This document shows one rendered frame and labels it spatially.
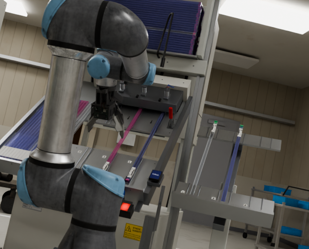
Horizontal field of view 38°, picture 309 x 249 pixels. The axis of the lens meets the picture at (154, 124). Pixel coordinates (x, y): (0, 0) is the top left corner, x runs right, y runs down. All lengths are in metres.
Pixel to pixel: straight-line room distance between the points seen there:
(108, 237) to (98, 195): 0.11
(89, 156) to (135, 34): 0.85
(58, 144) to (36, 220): 1.07
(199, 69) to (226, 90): 7.02
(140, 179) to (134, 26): 0.78
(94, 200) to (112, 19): 0.43
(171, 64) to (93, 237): 1.28
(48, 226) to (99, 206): 1.04
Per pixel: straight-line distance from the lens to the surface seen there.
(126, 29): 1.08
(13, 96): 8.96
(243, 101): 9.26
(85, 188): 1.11
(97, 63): 1.45
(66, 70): 1.10
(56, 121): 1.11
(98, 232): 1.11
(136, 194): 1.66
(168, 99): 2.07
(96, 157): 1.83
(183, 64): 2.20
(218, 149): 8.98
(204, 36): 2.19
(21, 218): 2.19
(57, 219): 2.11
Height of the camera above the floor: 0.80
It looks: 6 degrees up
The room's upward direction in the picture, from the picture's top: 12 degrees clockwise
